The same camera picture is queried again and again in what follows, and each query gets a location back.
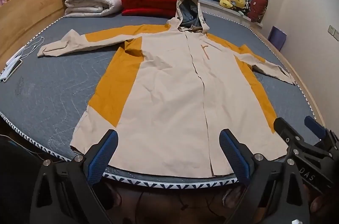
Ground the white window ledge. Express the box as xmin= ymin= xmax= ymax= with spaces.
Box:
xmin=197 ymin=0 xmax=264 ymax=28

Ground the dark red backpack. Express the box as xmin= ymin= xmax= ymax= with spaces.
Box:
xmin=247 ymin=0 xmax=268 ymax=22

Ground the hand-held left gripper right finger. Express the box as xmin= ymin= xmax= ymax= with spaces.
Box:
xmin=219 ymin=129 xmax=311 ymax=224

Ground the white charging cable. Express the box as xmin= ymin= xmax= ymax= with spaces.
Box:
xmin=11 ymin=36 xmax=45 ymax=65

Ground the purple box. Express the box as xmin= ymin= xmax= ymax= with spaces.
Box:
xmin=268 ymin=26 xmax=287 ymax=52

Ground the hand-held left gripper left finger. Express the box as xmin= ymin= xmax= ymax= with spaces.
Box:
xmin=29 ymin=129 xmax=119 ymax=224

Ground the beige and yellow hooded jacket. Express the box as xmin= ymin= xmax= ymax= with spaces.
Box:
xmin=36 ymin=0 xmax=296 ymax=177

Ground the blue-grey table mat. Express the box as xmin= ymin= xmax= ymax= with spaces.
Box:
xmin=0 ymin=8 xmax=325 ymax=191

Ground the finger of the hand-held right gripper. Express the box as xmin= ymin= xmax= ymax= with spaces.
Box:
xmin=274 ymin=117 xmax=315 ymax=161
xmin=304 ymin=115 xmax=339 ymax=145

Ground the white smartphone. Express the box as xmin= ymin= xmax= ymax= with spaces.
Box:
xmin=0 ymin=59 xmax=23 ymax=83

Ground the wooden bed frame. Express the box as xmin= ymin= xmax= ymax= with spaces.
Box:
xmin=0 ymin=0 xmax=329 ymax=126

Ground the black white striped cloth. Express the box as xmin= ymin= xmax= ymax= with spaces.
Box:
xmin=240 ymin=1 xmax=251 ymax=16

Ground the wall socket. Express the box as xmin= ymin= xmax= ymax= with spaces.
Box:
xmin=328 ymin=25 xmax=339 ymax=41

